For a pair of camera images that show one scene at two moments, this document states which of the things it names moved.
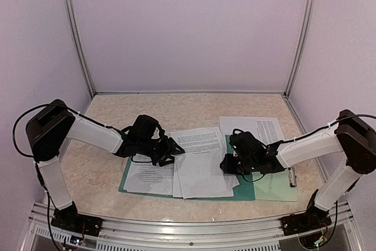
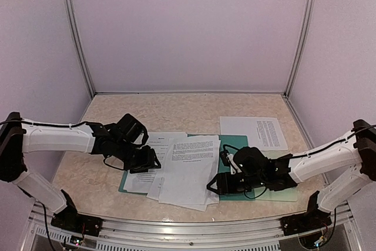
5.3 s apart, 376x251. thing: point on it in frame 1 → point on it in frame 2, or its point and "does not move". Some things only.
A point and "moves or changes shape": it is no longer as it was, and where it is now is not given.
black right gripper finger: (225, 163) → (215, 179)
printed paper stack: (197, 173) moves or changes shape
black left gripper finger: (175, 148) → (155, 159)
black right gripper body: (244, 167) → (237, 187)
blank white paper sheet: (266, 129) does not move
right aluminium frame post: (311, 0) does not move
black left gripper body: (158, 152) → (137, 161)
